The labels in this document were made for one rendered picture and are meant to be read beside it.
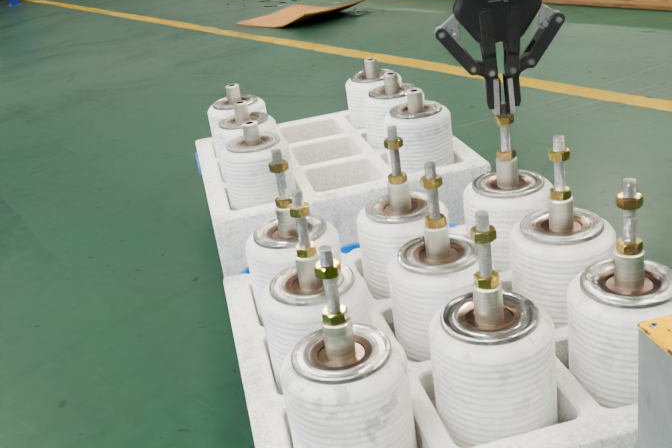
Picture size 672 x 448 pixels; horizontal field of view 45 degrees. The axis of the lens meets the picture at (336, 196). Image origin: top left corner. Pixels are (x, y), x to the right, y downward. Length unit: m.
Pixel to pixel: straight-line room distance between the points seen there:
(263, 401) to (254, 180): 0.45
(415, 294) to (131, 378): 0.53
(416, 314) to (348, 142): 0.64
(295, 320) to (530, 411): 0.20
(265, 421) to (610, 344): 0.28
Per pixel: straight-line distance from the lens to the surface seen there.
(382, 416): 0.60
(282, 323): 0.69
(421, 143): 1.12
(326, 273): 0.57
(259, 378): 0.73
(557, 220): 0.76
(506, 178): 0.86
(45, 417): 1.11
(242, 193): 1.10
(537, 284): 0.75
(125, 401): 1.08
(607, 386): 0.68
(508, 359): 0.60
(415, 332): 0.73
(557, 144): 0.74
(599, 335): 0.66
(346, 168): 1.21
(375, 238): 0.81
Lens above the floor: 0.59
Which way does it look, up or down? 22 degrees down
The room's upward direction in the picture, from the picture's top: 8 degrees counter-clockwise
